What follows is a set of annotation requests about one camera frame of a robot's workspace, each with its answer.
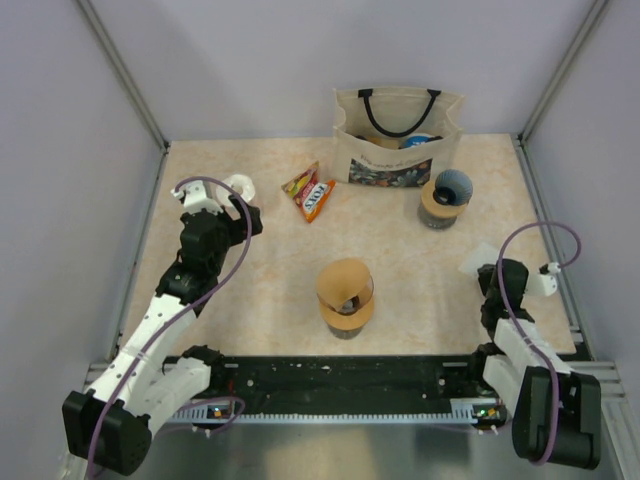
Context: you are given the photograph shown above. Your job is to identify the white paper sheet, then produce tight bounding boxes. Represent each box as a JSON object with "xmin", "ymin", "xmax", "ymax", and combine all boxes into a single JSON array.
[{"xmin": 458, "ymin": 242, "xmax": 499, "ymax": 277}]

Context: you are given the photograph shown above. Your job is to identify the small wooden dripper ring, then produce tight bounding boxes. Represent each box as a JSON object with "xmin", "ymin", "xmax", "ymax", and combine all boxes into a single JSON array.
[{"xmin": 419, "ymin": 180, "xmax": 469, "ymax": 221}]

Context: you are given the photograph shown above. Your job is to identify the brown paper coffee filter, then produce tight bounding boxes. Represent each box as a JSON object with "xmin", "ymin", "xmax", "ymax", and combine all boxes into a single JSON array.
[{"xmin": 316, "ymin": 258, "xmax": 374, "ymax": 316}]

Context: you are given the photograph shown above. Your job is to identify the blue ribbed dripper cone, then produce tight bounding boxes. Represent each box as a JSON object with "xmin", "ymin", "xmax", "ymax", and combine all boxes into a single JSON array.
[{"xmin": 433, "ymin": 169, "xmax": 473, "ymax": 206}]

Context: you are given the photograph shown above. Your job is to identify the large wooden dripper ring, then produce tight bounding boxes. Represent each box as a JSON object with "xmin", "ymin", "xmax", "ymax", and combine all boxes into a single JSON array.
[{"xmin": 319, "ymin": 297, "xmax": 376, "ymax": 332}]

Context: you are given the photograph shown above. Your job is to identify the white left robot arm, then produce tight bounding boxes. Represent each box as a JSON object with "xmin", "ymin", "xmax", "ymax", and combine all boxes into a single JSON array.
[{"xmin": 62, "ymin": 196, "xmax": 263, "ymax": 479}]

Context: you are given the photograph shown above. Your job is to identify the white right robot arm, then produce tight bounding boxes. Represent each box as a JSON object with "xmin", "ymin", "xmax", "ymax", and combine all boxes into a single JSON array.
[{"xmin": 466, "ymin": 259, "xmax": 601, "ymax": 470}]

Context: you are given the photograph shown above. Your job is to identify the wrapped white paper roll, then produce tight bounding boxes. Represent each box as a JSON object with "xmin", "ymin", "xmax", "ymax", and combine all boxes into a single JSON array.
[{"xmin": 224, "ymin": 173, "xmax": 256, "ymax": 203}]

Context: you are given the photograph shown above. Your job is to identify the orange Fox's candy bag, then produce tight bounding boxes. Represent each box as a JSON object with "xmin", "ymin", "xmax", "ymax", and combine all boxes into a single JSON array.
[{"xmin": 281, "ymin": 161, "xmax": 336, "ymax": 223}]

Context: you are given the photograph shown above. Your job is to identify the grey ribbed glass mug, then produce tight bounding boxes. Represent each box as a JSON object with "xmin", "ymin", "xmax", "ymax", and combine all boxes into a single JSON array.
[{"xmin": 418, "ymin": 209, "xmax": 457, "ymax": 230}]

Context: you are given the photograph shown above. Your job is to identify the beige floral tote bag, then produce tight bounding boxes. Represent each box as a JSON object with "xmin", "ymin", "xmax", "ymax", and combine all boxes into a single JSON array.
[{"xmin": 331, "ymin": 87, "xmax": 465, "ymax": 188}]

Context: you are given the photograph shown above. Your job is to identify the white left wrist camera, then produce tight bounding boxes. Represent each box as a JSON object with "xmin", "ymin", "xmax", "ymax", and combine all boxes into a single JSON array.
[{"xmin": 171, "ymin": 180, "xmax": 224, "ymax": 215}]

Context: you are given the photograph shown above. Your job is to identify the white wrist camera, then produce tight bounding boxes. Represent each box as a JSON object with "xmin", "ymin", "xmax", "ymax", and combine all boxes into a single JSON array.
[
  {"xmin": 171, "ymin": 180, "xmax": 224, "ymax": 215},
  {"xmin": 525, "ymin": 262, "xmax": 561, "ymax": 297}
]

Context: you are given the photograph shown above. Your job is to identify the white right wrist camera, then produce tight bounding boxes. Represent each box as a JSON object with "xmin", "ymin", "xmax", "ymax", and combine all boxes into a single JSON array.
[{"xmin": 525, "ymin": 262, "xmax": 561, "ymax": 297}]

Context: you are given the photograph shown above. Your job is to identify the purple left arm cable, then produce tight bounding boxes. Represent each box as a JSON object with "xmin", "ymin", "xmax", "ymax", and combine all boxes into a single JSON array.
[{"xmin": 85, "ymin": 177, "xmax": 253, "ymax": 479}]

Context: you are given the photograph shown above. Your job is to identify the grey slotted cable duct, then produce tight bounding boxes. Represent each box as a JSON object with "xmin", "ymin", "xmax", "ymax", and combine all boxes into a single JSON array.
[{"xmin": 164, "ymin": 397, "xmax": 509, "ymax": 425}]

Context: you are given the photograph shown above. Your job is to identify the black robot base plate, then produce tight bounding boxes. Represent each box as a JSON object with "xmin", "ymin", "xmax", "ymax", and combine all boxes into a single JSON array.
[{"xmin": 195, "ymin": 355, "xmax": 497, "ymax": 416}]

